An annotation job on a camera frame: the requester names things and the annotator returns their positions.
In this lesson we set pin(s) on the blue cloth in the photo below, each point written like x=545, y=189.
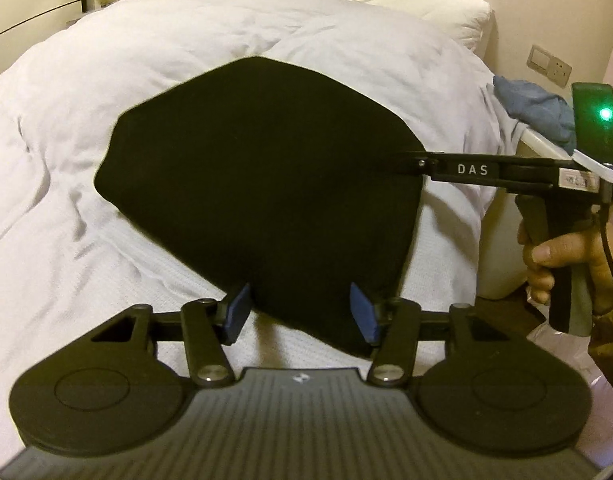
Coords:
x=534, y=107

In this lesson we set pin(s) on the black pants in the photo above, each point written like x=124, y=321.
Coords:
x=266, y=195

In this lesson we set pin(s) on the white duvet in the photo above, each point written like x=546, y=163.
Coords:
x=86, y=110

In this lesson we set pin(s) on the person's right forearm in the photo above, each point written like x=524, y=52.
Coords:
x=611, y=345

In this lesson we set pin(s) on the pink plastic bag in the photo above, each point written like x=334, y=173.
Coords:
x=571, y=360

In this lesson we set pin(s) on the person's right hand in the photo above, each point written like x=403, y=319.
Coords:
x=541, y=265

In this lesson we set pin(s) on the wall socket panel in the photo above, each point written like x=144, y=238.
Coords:
x=550, y=64

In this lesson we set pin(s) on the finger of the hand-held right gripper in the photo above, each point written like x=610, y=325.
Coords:
x=411, y=163

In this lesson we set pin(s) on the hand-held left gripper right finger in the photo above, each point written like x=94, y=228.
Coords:
x=364, y=318

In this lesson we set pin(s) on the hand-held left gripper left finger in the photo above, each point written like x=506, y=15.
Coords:
x=236, y=311

